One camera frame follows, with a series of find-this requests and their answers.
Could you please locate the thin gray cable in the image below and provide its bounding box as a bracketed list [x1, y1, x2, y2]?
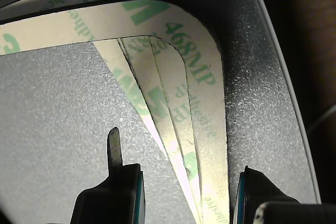
[308, 107, 336, 133]

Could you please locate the gray textured tray white rim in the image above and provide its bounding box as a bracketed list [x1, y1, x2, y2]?
[0, 0, 324, 224]

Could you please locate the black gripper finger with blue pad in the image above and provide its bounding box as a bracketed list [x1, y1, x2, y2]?
[230, 165, 336, 224]
[69, 126, 146, 224]

